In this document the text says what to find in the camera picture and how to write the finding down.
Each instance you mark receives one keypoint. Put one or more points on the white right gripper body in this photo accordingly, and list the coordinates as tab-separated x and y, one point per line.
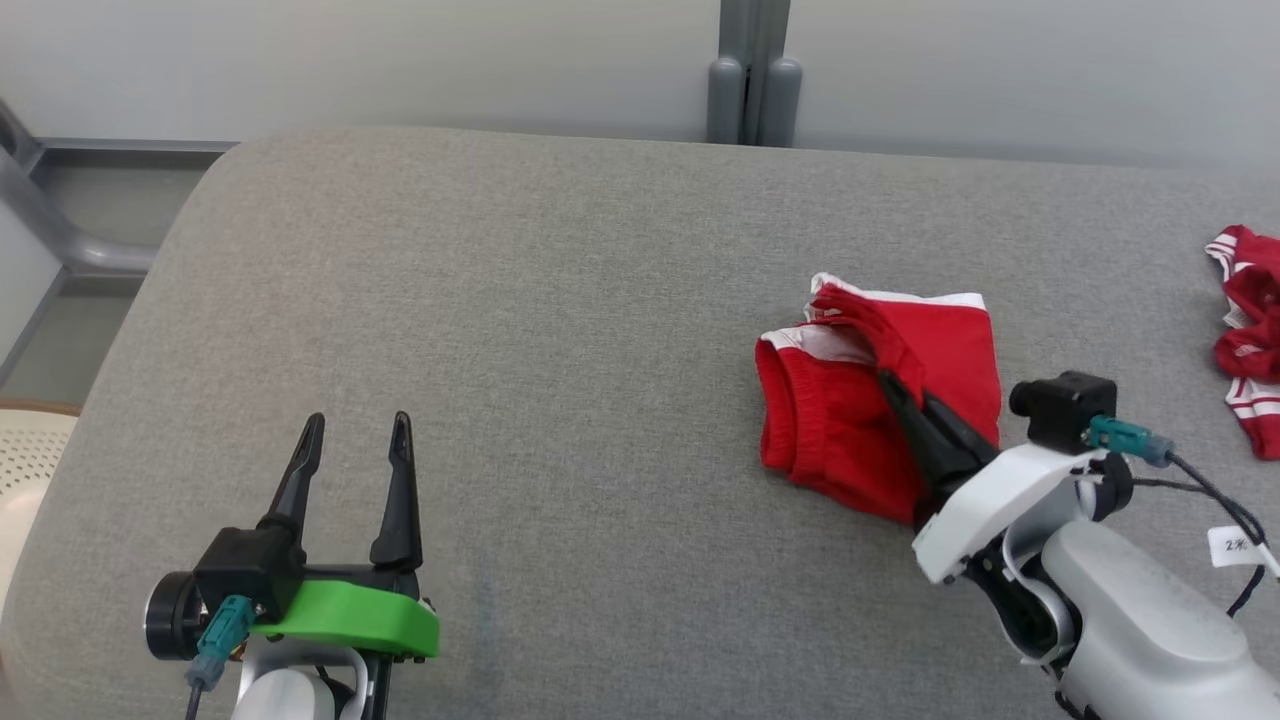
985	500

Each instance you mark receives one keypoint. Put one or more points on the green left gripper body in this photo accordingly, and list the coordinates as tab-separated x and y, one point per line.
350	615

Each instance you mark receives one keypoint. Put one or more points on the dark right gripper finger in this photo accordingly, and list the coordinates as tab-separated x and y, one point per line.
925	450
965	440

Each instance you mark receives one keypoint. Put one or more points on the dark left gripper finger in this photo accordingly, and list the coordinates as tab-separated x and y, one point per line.
400	500
298	480

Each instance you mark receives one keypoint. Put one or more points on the red white-striped shorts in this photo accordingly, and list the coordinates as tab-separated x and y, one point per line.
830	420

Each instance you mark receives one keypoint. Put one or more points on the red white basketball jersey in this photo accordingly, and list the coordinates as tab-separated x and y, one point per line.
1250	330

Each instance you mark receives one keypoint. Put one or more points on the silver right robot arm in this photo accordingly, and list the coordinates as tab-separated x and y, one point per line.
1140	630

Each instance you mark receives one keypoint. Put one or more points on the beige perforated laundry basket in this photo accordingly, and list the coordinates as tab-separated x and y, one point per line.
30	480

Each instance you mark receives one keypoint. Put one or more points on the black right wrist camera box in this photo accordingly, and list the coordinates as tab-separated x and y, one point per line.
1060	410

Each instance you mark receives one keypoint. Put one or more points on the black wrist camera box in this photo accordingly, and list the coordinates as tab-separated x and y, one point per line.
1060	410
245	565

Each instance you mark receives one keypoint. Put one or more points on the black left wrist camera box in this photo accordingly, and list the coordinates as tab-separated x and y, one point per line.
245	565

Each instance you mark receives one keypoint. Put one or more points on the grey metal pipe frame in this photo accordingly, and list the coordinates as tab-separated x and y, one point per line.
60	235

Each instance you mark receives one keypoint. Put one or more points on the grey partition base rail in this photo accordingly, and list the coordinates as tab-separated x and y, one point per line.
130	153

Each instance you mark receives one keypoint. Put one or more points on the grey partition post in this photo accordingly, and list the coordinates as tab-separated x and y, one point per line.
755	80

